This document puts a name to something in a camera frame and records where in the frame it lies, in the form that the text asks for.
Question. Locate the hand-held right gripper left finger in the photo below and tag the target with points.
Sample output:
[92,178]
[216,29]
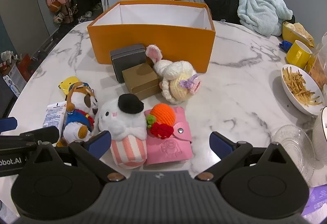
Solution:
[98,141]

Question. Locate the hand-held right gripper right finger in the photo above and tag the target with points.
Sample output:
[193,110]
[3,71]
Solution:
[221,144]

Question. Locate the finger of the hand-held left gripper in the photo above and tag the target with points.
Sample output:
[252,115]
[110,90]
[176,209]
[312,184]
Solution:
[43,134]
[7,125]

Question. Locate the white plush with black hat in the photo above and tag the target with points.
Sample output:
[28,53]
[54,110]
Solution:
[120,119]

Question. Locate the calico cat plush blue outfit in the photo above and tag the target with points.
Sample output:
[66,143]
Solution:
[81,101]

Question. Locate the white crochet bunny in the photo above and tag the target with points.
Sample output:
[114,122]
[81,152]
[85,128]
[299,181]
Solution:
[176,70]

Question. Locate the orange cardboard box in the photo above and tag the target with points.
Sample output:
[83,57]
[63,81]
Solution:
[153,42]

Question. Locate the white tissue packet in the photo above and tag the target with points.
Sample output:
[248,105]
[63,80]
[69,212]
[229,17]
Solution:
[53,116]

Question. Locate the pink card wallet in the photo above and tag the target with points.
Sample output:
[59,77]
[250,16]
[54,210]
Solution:
[178,147]

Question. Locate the red crochet strawberry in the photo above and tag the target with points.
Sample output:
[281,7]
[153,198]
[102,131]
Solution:
[159,130]

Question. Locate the orange crochet carrot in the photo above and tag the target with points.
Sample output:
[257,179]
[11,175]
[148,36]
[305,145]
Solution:
[163,113]

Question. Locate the clear glass plate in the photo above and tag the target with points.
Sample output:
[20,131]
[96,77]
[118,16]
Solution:
[293,152]

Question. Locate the brown cardboard box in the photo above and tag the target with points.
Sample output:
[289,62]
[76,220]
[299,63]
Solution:
[140,81]

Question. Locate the white bowl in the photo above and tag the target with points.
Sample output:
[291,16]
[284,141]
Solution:
[293,100]

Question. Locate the grey box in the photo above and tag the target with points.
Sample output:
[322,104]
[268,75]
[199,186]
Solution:
[130,60]

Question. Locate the shredded potato strips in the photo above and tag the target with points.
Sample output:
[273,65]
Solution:
[296,83]

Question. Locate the white ceramic pot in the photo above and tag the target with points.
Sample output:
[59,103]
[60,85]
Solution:
[320,134]

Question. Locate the purple packet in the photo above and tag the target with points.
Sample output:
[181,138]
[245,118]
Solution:
[318,201]

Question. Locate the blue small object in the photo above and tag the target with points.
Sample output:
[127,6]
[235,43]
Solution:
[284,46]

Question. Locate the yellow mug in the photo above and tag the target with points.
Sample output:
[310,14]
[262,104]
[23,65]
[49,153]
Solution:
[297,55]

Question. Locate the clear plastic snack bag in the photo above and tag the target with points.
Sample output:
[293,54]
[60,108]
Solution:
[319,65]

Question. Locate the shoes on floor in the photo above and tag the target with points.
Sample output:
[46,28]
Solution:
[88,13]

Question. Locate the yellow bowl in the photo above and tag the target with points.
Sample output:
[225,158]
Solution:
[290,33]

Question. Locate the light blue fleece blanket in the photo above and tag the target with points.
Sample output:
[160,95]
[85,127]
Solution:
[260,12]

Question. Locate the black jacket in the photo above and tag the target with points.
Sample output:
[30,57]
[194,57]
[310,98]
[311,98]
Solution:
[224,4]

